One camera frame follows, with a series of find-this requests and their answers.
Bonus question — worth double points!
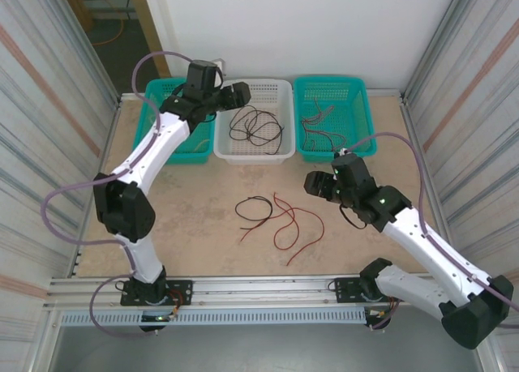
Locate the teal plastic basket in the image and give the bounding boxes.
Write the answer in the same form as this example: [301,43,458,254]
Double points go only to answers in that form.
[135,78,216,165]
[292,76,379,165]

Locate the white plastic basket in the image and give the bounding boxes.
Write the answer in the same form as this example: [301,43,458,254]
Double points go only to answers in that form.
[213,79,298,166]

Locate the wooden board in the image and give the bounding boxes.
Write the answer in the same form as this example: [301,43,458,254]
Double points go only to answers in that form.
[58,0,97,45]

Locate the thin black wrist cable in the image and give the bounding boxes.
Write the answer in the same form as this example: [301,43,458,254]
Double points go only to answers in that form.
[339,204,366,229]

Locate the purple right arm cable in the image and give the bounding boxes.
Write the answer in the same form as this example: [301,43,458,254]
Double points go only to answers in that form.
[342,131,519,332]

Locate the wooden door frame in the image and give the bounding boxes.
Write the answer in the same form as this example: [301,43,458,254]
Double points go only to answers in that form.
[125,0,174,81]

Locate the orange floor cable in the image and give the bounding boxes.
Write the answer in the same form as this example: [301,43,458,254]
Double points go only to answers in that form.
[91,18,131,47]

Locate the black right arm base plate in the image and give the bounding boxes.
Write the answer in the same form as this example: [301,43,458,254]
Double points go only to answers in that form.
[332,276,406,305]

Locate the aluminium mounting rail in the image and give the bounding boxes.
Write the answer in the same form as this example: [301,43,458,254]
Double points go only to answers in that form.
[44,273,486,310]

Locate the red black power wires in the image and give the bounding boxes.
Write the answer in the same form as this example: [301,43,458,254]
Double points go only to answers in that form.
[168,289,192,321]
[376,298,403,320]

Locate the grey slotted cable duct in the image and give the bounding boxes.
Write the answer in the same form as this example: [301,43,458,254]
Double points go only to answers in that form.
[59,309,368,327]

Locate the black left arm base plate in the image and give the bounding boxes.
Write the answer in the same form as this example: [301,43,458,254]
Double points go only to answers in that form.
[120,280,194,307]

